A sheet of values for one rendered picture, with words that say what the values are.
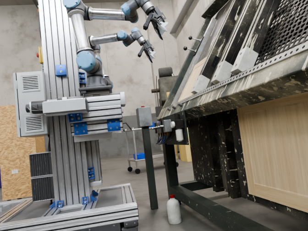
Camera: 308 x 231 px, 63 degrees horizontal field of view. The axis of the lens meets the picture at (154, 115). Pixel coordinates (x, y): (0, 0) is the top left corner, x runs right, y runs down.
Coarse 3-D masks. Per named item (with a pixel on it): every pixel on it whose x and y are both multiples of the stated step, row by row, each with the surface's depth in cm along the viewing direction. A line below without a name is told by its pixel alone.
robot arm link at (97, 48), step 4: (96, 44) 248; (92, 48) 244; (96, 48) 247; (100, 48) 256; (96, 52) 247; (96, 56) 246; (100, 56) 250; (104, 72) 245; (104, 76) 242; (108, 76) 245; (108, 80) 243; (108, 84) 239; (112, 84) 247
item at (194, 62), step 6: (210, 24) 237; (210, 30) 236; (204, 36) 234; (204, 42) 233; (198, 54) 231; (192, 60) 230; (192, 66) 228; (186, 72) 230; (186, 78) 225; (180, 90) 222; (174, 102) 220
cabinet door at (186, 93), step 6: (204, 60) 199; (198, 66) 209; (192, 72) 217; (198, 72) 200; (192, 78) 208; (186, 84) 217; (192, 84) 199; (186, 90) 209; (180, 96) 216; (186, 96) 198
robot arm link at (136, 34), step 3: (135, 27) 235; (132, 30) 235; (135, 30) 235; (138, 30) 236; (132, 33) 236; (135, 33) 235; (138, 33) 235; (141, 33) 237; (132, 36) 236; (135, 36) 236; (138, 36) 235; (141, 36) 235; (135, 39) 238
